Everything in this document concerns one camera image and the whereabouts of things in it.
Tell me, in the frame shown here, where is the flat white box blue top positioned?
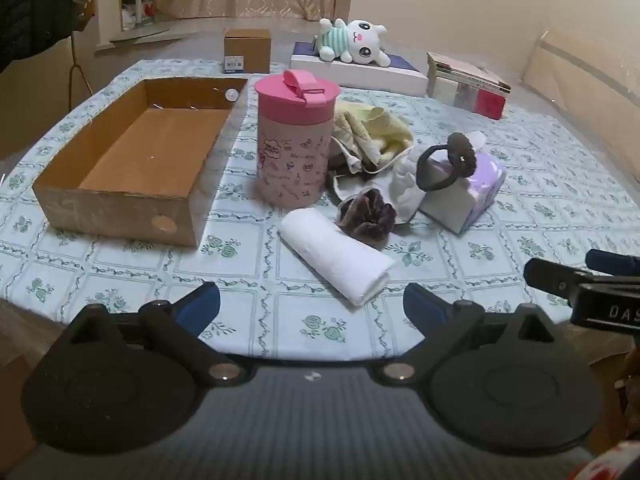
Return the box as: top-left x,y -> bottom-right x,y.
290,41 -> 430,97

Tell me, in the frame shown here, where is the pale yellow cloth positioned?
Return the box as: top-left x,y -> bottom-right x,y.
332,101 -> 415,168

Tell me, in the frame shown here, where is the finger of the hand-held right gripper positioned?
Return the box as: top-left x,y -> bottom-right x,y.
585,248 -> 640,277
524,257 -> 596,307

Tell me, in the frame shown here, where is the thick red white book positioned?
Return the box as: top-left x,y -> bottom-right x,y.
427,77 -> 507,121

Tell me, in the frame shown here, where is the small closed cardboard box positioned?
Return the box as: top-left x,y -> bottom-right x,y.
222,28 -> 272,75

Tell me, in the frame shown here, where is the pink cover book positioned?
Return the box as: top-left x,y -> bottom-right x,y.
427,51 -> 512,93

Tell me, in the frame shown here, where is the white bunny plush toy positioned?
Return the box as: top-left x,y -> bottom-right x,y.
314,17 -> 392,67

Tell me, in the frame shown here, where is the thin white book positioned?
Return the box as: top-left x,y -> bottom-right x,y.
435,67 -> 511,97

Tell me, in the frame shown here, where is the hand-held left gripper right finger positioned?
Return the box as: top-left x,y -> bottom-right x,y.
370,282 -> 556,386

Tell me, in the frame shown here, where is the black puffer jacket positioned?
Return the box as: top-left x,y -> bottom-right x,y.
0,0 -> 76,68

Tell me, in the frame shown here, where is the purple tissue pack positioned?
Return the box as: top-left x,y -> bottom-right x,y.
417,130 -> 507,234

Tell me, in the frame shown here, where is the metal clothes rack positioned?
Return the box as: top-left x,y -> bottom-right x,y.
65,30 -> 96,111

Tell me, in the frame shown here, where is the pink lidded cup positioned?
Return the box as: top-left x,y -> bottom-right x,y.
254,70 -> 342,209

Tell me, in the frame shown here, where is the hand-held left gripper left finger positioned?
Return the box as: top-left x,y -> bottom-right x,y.
65,282 -> 253,386

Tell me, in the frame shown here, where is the person's printed clothing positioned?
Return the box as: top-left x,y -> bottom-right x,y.
570,440 -> 640,480

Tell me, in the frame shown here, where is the dark brown velvet scrunchie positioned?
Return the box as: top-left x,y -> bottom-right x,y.
336,187 -> 398,247

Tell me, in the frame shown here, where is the white drawstring pouch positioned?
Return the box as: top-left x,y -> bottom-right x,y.
327,137 -> 401,201

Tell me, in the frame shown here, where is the rolled white towel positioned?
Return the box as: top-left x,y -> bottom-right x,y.
277,208 -> 396,307

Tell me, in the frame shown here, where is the white fleece cloth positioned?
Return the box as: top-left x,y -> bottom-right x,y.
390,145 -> 436,223

